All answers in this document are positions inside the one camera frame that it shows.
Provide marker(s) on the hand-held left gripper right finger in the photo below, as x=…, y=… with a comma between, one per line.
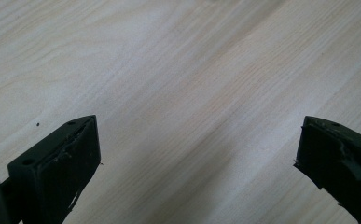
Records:
x=343, y=168

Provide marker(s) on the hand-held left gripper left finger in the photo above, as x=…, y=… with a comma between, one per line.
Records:
x=53, y=174

